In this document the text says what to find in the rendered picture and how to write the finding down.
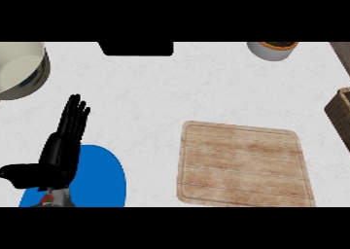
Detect white plant pot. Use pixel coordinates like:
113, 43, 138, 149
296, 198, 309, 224
246, 42, 301, 62

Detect large cream pot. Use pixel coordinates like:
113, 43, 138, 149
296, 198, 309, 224
0, 42, 52, 101

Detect brown wicker basket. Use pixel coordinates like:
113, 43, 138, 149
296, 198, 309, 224
324, 86, 350, 159

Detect black flat appliance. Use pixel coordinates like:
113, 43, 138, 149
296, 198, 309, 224
97, 42, 176, 57

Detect wooden cutting board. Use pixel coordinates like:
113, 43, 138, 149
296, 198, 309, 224
175, 120, 318, 208

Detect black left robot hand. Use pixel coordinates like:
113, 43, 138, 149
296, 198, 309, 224
0, 93, 92, 192

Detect blue round plate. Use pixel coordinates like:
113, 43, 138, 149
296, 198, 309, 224
20, 144, 128, 208

